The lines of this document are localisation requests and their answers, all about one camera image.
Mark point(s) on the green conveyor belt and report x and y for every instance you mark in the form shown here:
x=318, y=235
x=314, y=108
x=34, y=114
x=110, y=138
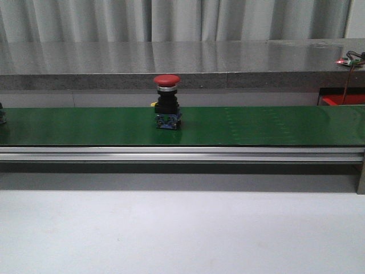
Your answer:
x=200, y=126

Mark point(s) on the grey stone counter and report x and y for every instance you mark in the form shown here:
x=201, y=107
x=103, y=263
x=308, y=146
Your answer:
x=309, y=63

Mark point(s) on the red plastic tray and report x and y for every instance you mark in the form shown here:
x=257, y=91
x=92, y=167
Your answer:
x=336, y=100

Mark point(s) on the push button bottom left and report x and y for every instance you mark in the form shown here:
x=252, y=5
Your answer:
x=2, y=114

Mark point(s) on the small green circuit board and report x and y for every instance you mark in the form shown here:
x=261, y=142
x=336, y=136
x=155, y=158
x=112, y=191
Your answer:
x=349, y=62

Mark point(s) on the grey conveyor support leg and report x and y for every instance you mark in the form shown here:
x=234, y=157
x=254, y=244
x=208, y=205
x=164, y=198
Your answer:
x=361, y=181

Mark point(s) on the white curtain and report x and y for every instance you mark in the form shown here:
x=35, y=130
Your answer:
x=162, y=21

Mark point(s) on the aluminium conveyor frame rail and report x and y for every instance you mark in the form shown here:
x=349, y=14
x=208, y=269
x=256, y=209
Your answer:
x=186, y=154

